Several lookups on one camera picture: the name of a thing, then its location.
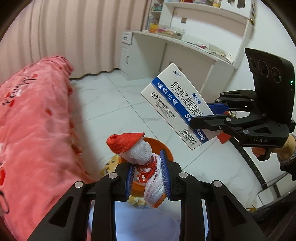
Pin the white desk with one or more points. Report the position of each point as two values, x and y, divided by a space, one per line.
138 53

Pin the white shelf unit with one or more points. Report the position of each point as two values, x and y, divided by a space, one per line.
208 14

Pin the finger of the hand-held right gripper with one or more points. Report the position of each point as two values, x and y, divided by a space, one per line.
217 107
208 121

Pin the pink printed blanket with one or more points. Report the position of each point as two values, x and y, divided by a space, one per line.
34 127

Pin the orange plastic bin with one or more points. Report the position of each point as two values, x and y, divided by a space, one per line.
157 143

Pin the person's light blue garment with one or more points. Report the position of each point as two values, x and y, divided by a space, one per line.
148 222

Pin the person's right hand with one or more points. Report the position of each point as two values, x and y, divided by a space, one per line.
288 146

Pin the scattered papers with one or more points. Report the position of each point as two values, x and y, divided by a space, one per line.
208 46

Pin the person's right forearm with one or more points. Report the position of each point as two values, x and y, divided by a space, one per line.
290 164

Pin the white glove red trim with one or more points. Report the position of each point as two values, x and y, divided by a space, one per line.
136 150

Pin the small yellow scrap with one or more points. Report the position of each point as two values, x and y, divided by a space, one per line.
251 208

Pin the pink pleated curtain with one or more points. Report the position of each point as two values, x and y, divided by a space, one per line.
69 34

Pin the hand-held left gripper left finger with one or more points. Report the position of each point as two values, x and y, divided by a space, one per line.
129 180

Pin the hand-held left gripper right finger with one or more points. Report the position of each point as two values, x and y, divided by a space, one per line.
165 176

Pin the large white blue medicine box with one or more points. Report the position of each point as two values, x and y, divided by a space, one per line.
173 92

